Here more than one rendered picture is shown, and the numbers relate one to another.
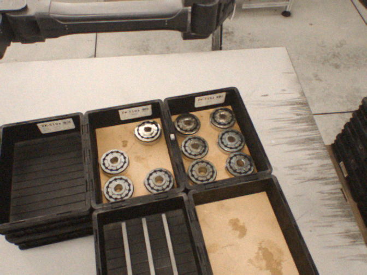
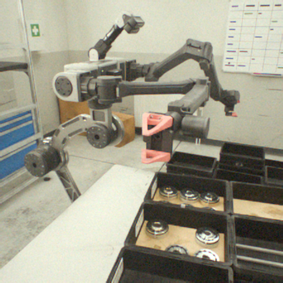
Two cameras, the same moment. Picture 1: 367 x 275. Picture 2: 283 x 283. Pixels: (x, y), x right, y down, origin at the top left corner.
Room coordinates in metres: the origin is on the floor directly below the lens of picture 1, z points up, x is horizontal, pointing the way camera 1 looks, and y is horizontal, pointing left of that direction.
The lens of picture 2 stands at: (0.34, 1.04, 1.69)
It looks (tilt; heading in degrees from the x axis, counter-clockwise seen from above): 23 degrees down; 298
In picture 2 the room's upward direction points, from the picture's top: straight up
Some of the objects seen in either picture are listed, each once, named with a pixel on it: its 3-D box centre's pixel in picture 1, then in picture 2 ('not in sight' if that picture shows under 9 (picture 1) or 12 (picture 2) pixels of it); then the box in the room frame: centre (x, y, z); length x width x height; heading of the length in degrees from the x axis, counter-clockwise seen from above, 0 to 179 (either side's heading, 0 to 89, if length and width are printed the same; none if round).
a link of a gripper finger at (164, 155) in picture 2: not in sight; (152, 148); (0.58, 0.53, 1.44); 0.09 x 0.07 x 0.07; 96
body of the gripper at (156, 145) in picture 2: not in sight; (162, 131); (0.59, 0.46, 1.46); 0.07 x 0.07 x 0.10; 6
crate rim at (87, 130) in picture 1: (131, 149); (180, 230); (0.62, 0.16, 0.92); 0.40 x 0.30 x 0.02; 12
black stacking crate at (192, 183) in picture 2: (212, 142); (187, 200); (0.68, -0.13, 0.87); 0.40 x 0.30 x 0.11; 12
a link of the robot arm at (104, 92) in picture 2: not in sight; (104, 90); (1.00, 0.10, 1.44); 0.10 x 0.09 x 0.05; 5
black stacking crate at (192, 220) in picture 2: (132, 156); (179, 240); (0.62, 0.16, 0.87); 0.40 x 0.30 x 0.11; 12
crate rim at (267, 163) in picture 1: (213, 134); (188, 191); (0.68, -0.13, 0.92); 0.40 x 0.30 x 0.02; 12
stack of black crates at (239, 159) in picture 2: not in sight; (239, 171); (0.59, -1.56, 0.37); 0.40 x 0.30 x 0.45; 5
